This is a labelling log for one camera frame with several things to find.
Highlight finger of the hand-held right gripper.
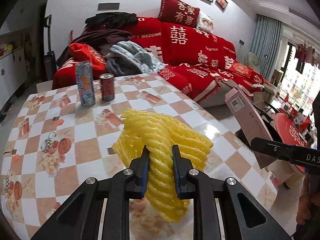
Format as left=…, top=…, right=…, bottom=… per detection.
left=251, top=137, right=292, bottom=161

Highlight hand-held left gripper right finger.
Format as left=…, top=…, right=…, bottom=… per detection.
left=171, top=145, right=292, bottom=240

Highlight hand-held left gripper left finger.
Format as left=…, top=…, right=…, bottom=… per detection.
left=31, top=145, right=150, bottom=240

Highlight yellow foam net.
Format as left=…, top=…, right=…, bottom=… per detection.
left=111, top=109, right=214, bottom=223

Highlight pink box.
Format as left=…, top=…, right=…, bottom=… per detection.
left=224, top=85, right=278, bottom=169

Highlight person's right forearm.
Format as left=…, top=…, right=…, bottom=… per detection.
left=296, top=174, right=320, bottom=233

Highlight black folding chair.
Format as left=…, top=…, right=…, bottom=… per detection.
left=250, top=100, right=278, bottom=123

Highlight red table ornaments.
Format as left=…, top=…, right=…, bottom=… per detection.
left=280, top=95, right=313, bottom=133

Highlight beige armchair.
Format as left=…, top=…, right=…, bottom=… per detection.
left=244, top=52, right=278, bottom=98

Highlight checkered tablecloth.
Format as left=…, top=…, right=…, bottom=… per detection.
left=0, top=74, right=278, bottom=240

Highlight small red patterned cushion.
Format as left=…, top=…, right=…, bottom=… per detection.
left=229, top=61, right=254, bottom=77

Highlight short red drink can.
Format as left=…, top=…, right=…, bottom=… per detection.
left=99, top=73, right=115, bottom=102

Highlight hanging laundry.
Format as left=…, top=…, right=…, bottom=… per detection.
left=295, top=41, right=320, bottom=73

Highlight tall silver drink can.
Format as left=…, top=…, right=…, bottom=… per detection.
left=75, top=61, right=96, bottom=107

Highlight grey blue curtain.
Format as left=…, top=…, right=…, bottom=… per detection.
left=250, top=14, right=283, bottom=67

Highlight sofa with red printed cover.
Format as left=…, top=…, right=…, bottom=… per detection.
left=52, top=17, right=265, bottom=105

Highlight red cushion with gold pattern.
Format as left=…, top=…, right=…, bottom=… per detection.
left=68, top=43, right=107, bottom=72

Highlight white printed pillow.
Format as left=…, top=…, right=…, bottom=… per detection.
left=196, top=12, right=214, bottom=34

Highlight upright vacuum cleaner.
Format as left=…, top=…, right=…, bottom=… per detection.
left=43, top=15, right=57, bottom=80

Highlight black jacket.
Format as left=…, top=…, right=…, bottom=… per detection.
left=85, top=12, right=138, bottom=29

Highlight white cabinet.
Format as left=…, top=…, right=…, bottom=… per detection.
left=0, top=29, right=38, bottom=110

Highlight large red printed pillow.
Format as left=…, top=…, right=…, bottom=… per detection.
left=157, top=0, right=200, bottom=28

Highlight grey wall panel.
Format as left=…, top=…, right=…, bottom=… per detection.
left=97, top=2, right=120, bottom=11

